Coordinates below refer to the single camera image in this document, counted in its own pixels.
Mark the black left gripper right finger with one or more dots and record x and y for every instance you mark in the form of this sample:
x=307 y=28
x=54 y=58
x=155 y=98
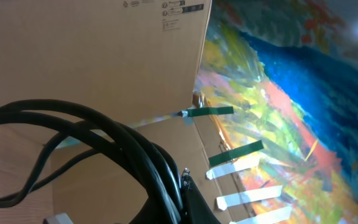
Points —
x=195 y=208

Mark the brown cardboard backdrop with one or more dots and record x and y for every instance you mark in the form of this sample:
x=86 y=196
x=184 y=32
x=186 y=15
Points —
x=92 y=68

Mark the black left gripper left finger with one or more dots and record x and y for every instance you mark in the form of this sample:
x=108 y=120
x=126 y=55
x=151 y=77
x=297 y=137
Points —
x=150 y=213

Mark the colourful painted wall mural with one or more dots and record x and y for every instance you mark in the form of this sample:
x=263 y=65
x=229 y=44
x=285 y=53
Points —
x=290 y=71

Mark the white tape strip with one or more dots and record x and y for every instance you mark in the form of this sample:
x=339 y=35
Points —
x=232 y=167
x=271 y=217
x=223 y=202

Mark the green tape strip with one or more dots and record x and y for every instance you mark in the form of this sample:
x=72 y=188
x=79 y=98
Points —
x=195 y=112
x=235 y=153

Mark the green tape strip lower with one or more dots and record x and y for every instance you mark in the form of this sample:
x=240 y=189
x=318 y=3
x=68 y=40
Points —
x=235 y=153

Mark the white tape strip lower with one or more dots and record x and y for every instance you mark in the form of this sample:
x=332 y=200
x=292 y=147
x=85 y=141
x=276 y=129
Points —
x=271 y=217

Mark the white tape strip middle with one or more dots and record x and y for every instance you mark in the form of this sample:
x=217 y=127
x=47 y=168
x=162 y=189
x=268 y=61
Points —
x=223 y=202

